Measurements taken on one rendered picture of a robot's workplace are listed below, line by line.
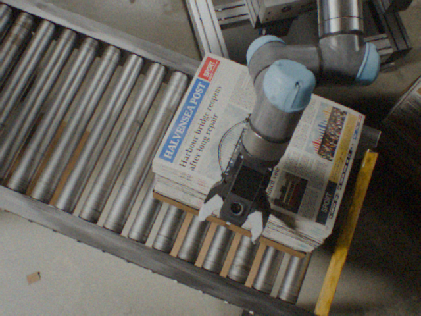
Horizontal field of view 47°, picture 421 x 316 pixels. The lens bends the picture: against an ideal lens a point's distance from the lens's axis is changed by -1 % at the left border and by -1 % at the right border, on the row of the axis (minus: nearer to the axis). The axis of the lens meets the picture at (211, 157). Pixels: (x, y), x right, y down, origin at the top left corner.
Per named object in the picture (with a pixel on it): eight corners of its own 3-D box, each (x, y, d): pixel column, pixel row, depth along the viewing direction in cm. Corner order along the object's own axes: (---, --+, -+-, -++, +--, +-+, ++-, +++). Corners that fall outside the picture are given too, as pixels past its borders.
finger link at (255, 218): (273, 227, 96) (268, 190, 92) (268, 248, 92) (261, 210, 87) (258, 226, 97) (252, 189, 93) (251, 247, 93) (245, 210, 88)
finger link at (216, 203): (207, 205, 98) (238, 184, 93) (198, 225, 94) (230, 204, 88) (196, 195, 98) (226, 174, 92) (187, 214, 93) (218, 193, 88)
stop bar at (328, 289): (376, 155, 126) (379, 153, 124) (325, 319, 114) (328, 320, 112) (364, 151, 126) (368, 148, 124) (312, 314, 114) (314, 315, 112)
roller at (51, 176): (126, 54, 135) (124, 45, 130) (49, 210, 122) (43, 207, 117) (110, 48, 135) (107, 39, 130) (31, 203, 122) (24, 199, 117)
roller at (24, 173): (104, 46, 135) (102, 37, 130) (25, 201, 122) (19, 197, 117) (88, 40, 135) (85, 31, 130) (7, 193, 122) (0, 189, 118)
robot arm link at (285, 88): (311, 59, 77) (325, 89, 71) (287, 114, 84) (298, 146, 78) (264, 50, 75) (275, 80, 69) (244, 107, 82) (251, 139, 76)
